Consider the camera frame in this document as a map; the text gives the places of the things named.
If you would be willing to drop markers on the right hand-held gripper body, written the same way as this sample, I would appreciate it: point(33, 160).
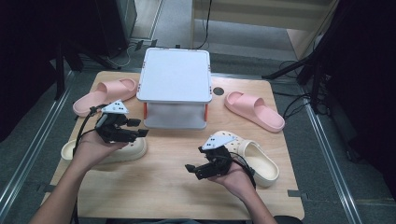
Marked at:
point(219, 161)

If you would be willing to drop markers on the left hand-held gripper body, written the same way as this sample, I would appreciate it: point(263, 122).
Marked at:
point(113, 130)

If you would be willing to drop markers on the cream clog shoe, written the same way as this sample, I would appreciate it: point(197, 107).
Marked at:
point(134, 152)
point(261, 165)

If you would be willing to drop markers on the pink slide slipper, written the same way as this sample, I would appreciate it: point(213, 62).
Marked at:
point(255, 109)
point(102, 95)

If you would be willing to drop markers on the white two-tier shoe rack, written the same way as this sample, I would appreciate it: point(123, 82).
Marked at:
point(174, 74)

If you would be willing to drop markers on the person's right hand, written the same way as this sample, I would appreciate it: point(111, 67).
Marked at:
point(238, 182)

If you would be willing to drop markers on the person's left hand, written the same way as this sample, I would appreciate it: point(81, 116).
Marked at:
point(88, 154)

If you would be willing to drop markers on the black round table grommet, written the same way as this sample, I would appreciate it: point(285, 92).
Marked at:
point(218, 91)

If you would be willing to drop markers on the small black block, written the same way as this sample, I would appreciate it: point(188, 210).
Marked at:
point(138, 45)

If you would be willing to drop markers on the black metal stand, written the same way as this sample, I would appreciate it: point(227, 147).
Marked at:
point(60, 74)

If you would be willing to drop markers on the dark cabinet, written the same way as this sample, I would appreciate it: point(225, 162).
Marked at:
point(112, 25)

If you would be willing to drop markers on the dark curtain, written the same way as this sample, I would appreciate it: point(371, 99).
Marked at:
point(367, 77)
point(31, 56)

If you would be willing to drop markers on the black tripod stand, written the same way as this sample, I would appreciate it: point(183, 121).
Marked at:
point(311, 67)

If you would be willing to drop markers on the beige wooden furniture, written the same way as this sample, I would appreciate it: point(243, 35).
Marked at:
point(261, 14)

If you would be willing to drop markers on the metal floor rail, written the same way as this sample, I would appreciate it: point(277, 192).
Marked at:
point(330, 161)
point(37, 146)

